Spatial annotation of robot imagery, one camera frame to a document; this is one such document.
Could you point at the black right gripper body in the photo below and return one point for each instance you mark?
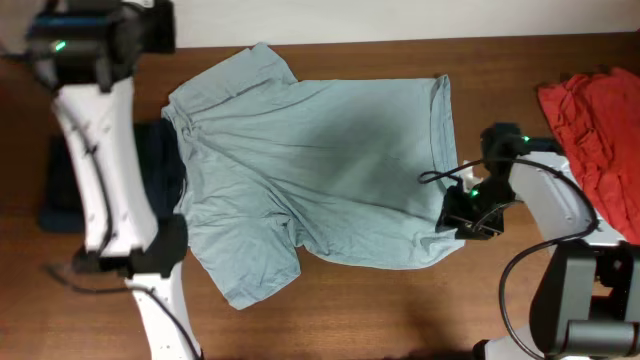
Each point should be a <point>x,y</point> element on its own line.
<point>479,210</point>

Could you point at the light blue t-shirt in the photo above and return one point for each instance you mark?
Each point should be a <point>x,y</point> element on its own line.
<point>274,164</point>

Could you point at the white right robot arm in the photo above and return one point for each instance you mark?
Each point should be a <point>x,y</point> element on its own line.
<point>587,303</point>

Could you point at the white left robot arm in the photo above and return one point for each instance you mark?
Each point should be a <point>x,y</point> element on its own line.
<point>86,53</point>

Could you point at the red cloth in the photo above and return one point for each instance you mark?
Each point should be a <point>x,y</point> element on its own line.
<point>595,118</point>

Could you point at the folded navy garment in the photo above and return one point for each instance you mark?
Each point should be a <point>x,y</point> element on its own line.
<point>162,170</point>

